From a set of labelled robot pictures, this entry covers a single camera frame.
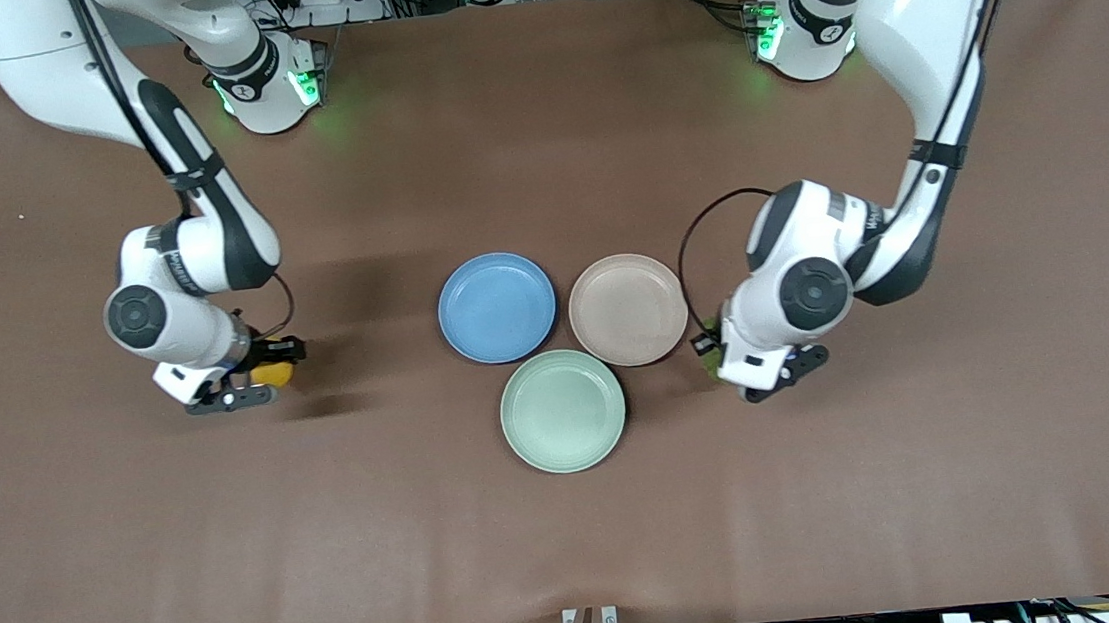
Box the green lettuce leaf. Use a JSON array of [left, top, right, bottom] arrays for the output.
[[698, 315, 730, 382]]

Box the yellow lemon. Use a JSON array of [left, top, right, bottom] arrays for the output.
[[248, 359, 297, 391]]

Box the beige round plate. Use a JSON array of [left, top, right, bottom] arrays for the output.
[[563, 248, 694, 373]]

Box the mint green round plate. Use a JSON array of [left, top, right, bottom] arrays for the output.
[[494, 344, 633, 480]]

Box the blue round plate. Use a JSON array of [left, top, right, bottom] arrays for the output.
[[432, 246, 563, 370]]

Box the brown table cover mat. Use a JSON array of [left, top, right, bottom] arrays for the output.
[[0, 0, 1109, 623]]

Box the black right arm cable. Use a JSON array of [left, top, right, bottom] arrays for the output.
[[250, 269, 299, 339]]

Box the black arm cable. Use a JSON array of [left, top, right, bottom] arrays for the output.
[[671, 185, 788, 341], [250, 269, 299, 339]]

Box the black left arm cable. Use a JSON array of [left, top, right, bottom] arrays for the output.
[[671, 185, 788, 341]]

